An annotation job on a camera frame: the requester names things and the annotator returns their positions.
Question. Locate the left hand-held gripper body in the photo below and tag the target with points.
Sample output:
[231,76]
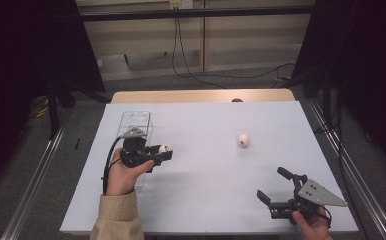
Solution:
[134,153]

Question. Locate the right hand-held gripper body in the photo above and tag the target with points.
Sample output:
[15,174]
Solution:
[314,194]

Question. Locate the plain white egg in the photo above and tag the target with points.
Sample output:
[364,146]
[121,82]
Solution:
[164,148]

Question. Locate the clear plastic container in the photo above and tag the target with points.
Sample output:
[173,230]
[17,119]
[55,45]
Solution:
[136,120]

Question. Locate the white egg with dark mark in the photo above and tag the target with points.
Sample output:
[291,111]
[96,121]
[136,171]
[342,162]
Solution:
[243,140]

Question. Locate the person's left hand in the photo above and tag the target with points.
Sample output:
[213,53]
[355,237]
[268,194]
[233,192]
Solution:
[122,180]

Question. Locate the person's right hand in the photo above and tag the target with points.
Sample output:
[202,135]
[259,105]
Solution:
[314,230]

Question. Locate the white table board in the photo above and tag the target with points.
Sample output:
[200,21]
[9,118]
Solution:
[207,173]

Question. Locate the small black floor object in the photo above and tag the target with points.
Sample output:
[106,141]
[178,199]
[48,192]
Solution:
[77,143]

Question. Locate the dark round table grommet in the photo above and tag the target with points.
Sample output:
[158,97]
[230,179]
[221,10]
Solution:
[237,100]

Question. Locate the black metal stand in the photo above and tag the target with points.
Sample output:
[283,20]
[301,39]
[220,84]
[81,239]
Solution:
[52,113]

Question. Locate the black curtain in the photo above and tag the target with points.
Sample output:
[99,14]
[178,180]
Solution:
[367,66]
[24,66]

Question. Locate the black horizontal bar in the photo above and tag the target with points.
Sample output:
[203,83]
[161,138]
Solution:
[194,13]

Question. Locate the metal floor rail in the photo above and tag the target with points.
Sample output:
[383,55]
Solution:
[357,180]
[31,190]

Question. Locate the white wall socket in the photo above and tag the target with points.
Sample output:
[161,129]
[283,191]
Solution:
[181,4]

